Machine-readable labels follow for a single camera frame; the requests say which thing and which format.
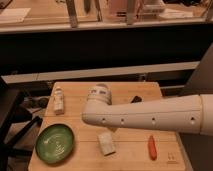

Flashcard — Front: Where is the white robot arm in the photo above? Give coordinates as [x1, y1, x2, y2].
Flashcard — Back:
[82, 84, 213, 136]

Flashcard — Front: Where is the black smartphone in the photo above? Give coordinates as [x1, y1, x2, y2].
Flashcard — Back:
[131, 96, 142, 103]

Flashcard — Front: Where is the white bottle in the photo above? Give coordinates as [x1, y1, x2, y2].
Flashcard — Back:
[54, 87, 64, 115]

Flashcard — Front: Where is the orange carrot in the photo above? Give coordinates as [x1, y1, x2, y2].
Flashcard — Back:
[148, 135, 157, 160]

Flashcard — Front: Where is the black chair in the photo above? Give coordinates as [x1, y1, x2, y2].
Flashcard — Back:
[0, 76, 42, 171]

